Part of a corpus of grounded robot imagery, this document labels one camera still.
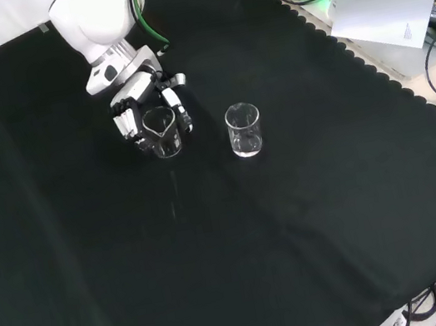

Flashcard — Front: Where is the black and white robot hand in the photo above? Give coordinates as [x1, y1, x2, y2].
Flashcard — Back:
[102, 62, 200, 159]

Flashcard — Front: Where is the clear glass beaker with spout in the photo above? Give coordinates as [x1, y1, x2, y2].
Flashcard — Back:
[139, 104, 186, 163]

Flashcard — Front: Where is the clear glass beaker holding liquid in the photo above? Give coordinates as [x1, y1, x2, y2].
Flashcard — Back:
[221, 99, 268, 162]

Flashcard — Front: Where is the black bench cloth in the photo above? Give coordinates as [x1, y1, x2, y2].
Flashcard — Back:
[0, 0, 436, 326]

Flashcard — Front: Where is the green cable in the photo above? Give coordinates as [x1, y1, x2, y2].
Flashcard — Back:
[131, 0, 174, 58]

